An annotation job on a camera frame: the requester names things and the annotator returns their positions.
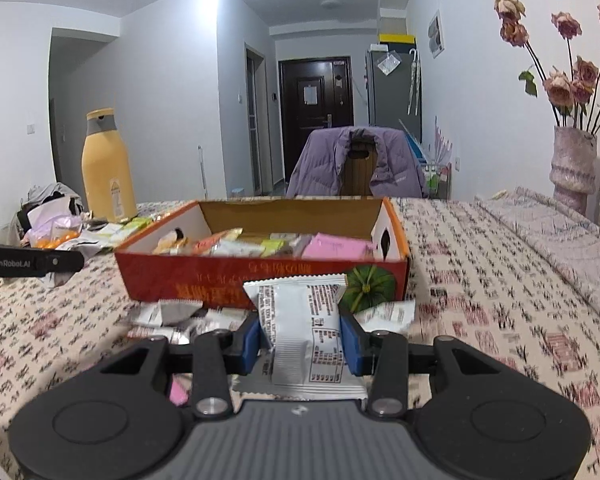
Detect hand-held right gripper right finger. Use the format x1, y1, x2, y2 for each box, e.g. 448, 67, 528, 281
339, 307, 501, 421

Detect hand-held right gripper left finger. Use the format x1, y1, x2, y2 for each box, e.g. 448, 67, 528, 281
99, 316, 262, 420

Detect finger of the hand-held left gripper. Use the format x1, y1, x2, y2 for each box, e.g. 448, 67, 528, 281
34, 248, 86, 287

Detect orange cardboard box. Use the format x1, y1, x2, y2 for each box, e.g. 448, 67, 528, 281
114, 197, 410, 315

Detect white plastic bag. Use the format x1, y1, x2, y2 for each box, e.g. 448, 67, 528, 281
22, 195, 88, 251

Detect heap of small sachets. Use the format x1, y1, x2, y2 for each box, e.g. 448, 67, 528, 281
60, 217, 126, 261

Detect green and white snack packet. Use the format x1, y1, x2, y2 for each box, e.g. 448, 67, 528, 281
96, 222, 127, 245
120, 217, 154, 239

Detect pile of clothes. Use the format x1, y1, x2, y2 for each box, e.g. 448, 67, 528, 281
16, 182, 83, 233

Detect pile of white snack packets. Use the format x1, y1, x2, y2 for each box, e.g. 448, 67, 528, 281
125, 299, 417, 347

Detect pink snack packet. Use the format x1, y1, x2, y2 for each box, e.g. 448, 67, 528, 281
302, 232, 377, 263
168, 377, 189, 407

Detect yellow thermos bottle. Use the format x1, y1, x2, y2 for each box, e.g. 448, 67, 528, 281
81, 107, 139, 223

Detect heap of mixed snack packets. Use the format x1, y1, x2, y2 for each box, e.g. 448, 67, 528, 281
152, 227, 306, 259

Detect white mop pole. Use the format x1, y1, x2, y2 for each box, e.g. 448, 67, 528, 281
196, 145, 207, 200

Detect wooden chair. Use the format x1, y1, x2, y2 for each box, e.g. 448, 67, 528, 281
339, 135, 381, 197

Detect purple puffer jacket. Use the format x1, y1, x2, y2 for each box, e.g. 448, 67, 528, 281
286, 126, 429, 198

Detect folding drying rack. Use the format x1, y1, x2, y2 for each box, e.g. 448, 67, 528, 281
399, 116, 455, 200

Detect dark entrance door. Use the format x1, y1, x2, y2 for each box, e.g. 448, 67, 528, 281
278, 57, 353, 182

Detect grey refrigerator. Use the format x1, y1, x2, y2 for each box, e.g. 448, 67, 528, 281
365, 45, 424, 133

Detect hanging umbrellas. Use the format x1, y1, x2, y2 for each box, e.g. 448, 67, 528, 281
406, 49, 424, 117

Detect pink textured vase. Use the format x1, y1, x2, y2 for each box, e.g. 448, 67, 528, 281
550, 125, 599, 222

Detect dried rose bouquet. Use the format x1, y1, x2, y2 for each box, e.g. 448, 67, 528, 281
494, 0, 600, 135

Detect wall poster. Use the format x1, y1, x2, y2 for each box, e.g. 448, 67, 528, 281
427, 9, 444, 59

